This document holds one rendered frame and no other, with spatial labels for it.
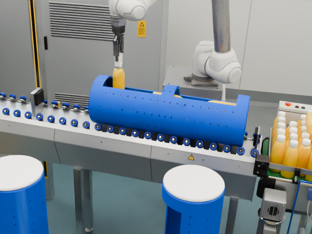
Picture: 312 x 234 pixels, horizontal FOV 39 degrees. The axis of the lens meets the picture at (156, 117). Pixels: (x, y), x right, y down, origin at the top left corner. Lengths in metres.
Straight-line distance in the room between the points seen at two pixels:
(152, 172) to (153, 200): 0.97
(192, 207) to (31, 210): 0.72
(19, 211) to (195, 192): 0.78
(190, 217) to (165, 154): 0.63
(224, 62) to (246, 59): 2.54
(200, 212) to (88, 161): 1.02
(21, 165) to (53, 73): 2.15
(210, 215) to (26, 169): 0.86
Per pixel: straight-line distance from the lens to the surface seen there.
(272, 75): 5.32
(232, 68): 2.69
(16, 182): 2.05
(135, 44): 3.91
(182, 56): 5.23
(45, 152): 2.86
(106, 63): 4.03
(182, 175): 2.06
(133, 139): 2.54
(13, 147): 2.97
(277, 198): 2.33
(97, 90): 2.50
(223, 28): 2.64
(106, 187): 3.73
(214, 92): 2.88
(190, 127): 2.38
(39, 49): 3.05
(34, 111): 2.81
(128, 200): 3.58
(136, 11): 2.26
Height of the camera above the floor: 2.20
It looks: 27 degrees down
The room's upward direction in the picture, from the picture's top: 3 degrees clockwise
